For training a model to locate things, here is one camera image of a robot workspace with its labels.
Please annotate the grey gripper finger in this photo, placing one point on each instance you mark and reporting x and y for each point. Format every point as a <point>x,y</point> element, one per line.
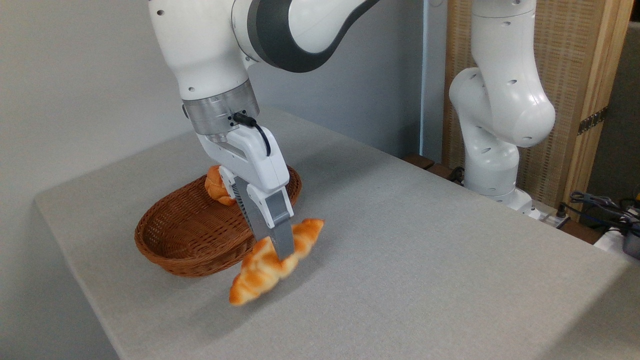
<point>280,225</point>
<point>247,207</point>

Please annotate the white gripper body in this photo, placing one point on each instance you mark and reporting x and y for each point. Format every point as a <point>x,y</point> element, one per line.
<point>257,162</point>

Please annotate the braided golden bread loaf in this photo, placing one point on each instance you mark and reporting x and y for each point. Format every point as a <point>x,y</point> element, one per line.
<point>260,272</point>

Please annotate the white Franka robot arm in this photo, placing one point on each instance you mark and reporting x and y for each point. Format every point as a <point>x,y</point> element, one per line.
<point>210,50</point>

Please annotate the round orange bread roll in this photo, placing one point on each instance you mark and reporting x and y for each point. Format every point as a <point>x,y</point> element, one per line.
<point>216,187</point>

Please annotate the brown wicker basket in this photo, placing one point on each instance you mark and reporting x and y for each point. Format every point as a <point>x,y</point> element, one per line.
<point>185,235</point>

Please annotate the metal screen hinge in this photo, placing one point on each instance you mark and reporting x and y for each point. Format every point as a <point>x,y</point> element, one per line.
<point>592,121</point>

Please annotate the woven wooden folding screen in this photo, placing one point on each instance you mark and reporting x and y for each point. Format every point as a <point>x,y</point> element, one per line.
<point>580,65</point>

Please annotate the white vertical wall trim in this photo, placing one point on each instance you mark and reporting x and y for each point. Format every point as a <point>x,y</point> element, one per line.
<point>434,75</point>

